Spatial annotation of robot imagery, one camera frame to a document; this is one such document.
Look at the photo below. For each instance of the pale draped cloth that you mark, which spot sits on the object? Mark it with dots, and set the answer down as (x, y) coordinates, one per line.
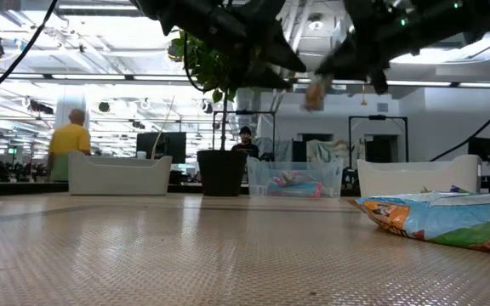
(330, 153)
(277, 149)

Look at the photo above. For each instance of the beige mat black border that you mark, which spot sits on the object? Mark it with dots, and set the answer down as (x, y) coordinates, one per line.
(228, 272)

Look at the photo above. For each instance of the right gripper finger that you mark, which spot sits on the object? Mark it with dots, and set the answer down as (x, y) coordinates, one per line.
(351, 57)

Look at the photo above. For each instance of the silver duct column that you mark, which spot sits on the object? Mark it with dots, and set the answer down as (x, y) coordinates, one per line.
(245, 108)

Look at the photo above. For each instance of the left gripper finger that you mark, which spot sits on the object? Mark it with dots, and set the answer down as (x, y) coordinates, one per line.
(277, 51)
(268, 78)

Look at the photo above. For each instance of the black monitor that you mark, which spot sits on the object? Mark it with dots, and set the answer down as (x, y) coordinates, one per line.
(168, 146)

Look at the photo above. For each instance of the black box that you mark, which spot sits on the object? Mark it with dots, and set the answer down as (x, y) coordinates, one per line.
(480, 149)

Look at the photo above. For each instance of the granola bar orange banner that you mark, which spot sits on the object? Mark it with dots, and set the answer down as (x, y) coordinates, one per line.
(440, 221)

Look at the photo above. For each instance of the green exit sign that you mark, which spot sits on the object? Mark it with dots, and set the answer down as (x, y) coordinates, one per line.
(12, 151)

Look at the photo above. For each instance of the thin pale stick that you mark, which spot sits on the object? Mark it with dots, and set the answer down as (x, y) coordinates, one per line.
(160, 136)

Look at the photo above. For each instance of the clear plastic bin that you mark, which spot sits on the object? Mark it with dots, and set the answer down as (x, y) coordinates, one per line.
(258, 170)

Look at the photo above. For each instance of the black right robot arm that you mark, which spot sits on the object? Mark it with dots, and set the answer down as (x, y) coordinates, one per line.
(440, 21)

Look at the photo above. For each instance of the white plastic bin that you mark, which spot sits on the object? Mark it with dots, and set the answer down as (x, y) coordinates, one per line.
(419, 174)

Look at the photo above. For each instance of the ceiling light strip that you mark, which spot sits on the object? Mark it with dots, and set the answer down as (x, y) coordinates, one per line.
(160, 78)
(419, 83)
(347, 81)

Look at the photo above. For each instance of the grey plastic bin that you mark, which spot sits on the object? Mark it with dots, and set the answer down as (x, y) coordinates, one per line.
(117, 174)

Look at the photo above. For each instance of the white cup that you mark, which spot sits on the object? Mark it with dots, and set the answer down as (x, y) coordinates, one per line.
(141, 155)

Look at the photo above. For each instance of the green plant in black pot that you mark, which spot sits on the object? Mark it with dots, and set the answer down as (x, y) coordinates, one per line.
(221, 170)

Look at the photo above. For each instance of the person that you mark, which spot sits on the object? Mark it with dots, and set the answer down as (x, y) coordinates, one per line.
(245, 146)
(70, 140)

